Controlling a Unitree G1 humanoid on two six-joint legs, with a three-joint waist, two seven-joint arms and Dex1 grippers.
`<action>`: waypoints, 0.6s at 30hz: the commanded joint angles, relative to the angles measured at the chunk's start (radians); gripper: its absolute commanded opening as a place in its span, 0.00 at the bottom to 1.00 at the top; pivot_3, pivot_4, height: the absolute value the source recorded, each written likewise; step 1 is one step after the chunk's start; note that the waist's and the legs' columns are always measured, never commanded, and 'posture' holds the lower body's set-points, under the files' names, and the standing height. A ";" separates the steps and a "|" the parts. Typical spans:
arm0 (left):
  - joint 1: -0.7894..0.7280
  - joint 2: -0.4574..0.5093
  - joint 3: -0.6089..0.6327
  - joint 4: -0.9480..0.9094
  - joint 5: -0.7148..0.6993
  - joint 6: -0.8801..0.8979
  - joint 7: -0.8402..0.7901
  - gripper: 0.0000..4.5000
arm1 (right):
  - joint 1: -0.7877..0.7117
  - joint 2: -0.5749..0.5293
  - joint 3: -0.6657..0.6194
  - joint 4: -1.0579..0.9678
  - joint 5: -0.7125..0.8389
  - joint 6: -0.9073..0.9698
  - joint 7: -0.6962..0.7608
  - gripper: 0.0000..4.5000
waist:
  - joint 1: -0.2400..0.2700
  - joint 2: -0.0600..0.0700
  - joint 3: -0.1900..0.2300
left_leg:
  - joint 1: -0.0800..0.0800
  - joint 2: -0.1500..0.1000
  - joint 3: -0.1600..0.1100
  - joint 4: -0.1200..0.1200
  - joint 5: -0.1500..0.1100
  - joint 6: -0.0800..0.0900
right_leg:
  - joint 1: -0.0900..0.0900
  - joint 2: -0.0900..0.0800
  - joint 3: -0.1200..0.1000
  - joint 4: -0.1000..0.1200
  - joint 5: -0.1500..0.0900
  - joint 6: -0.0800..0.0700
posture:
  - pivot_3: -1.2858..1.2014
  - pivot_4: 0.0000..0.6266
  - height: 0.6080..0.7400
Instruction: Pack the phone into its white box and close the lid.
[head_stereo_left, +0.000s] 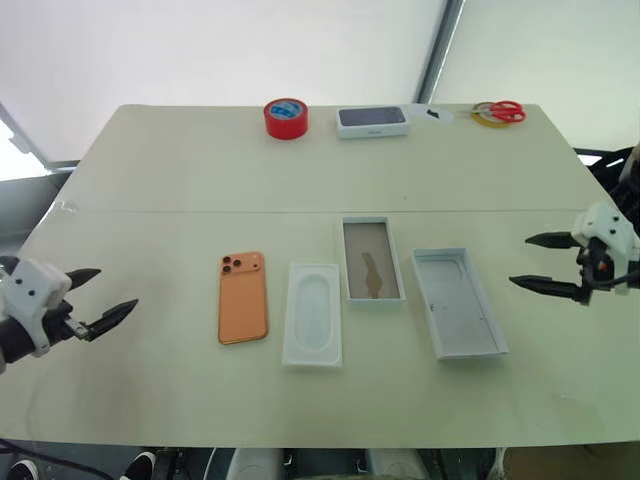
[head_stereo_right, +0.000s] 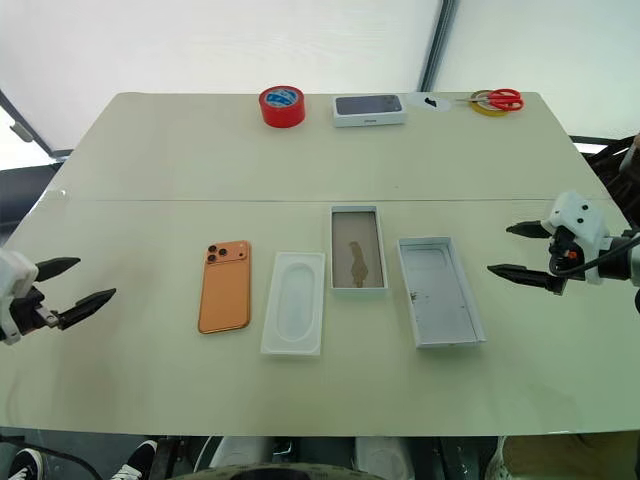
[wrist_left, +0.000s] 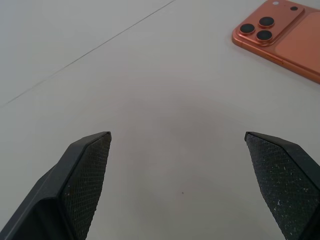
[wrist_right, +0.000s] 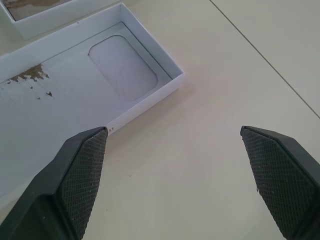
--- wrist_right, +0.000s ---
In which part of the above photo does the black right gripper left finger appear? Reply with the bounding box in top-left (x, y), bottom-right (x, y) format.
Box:
top-left (0, 126), bottom-right (109, 240)

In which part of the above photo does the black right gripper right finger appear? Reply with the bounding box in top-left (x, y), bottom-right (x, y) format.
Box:
top-left (239, 125), bottom-right (320, 240)

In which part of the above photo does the orange phone box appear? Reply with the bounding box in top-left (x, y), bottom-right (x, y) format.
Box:
top-left (0, 0), bottom-right (77, 40)

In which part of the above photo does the white cardboard box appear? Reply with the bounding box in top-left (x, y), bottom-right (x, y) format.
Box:
top-left (0, 2), bottom-right (186, 222)

